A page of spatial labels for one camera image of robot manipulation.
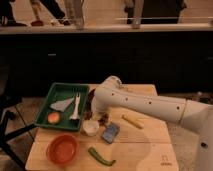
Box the dark red grape bunch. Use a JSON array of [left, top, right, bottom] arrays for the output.
[[98, 114, 109, 126]]

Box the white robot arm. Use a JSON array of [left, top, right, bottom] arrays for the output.
[[91, 76, 213, 171]]

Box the white paper cup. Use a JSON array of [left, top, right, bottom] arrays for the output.
[[82, 120, 99, 136]]

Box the dark red bowl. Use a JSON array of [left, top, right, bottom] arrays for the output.
[[86, 89, 95, 110]]

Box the white plastic fork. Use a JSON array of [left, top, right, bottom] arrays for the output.
[[69, 93, 81, 120]]

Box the green plastic tray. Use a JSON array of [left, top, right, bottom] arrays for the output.
[[35, 83, 89, 132]]

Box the blue sponge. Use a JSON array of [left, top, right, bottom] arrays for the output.
[[102, 123, 120, 144]]

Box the grey folded cloth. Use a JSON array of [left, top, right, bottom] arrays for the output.
[[50, 98, 73, 112]]

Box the orange peach fruit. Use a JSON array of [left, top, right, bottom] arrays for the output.
[[47, 112, 60, 124]]

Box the green chili pepper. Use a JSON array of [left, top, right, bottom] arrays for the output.
[[88, 147, 115, 166]]

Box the orange plastic bowl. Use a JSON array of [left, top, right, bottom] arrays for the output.
[[46, 134, 79, 167]]

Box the black chair frame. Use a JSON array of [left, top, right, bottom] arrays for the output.
[[0, 96, 37, 169]]

